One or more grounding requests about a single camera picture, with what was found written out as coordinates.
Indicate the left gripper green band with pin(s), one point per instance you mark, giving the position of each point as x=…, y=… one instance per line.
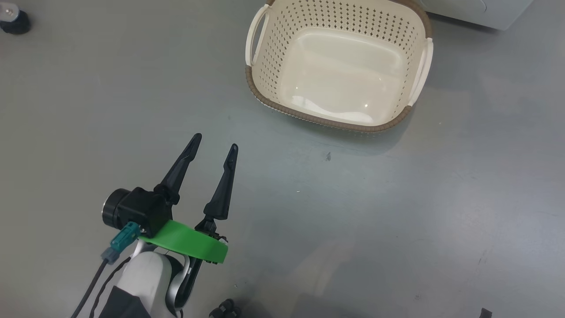
x=190, y=240

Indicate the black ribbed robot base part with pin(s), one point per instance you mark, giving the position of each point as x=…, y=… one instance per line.
x=225, y=308

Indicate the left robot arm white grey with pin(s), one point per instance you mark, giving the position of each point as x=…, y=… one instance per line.
x=145, y=278

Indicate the cream laundry basket brown rim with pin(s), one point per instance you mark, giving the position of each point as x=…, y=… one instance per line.
x=340, y=75

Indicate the white washing machine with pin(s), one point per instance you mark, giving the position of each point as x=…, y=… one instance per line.
x=485, y=11

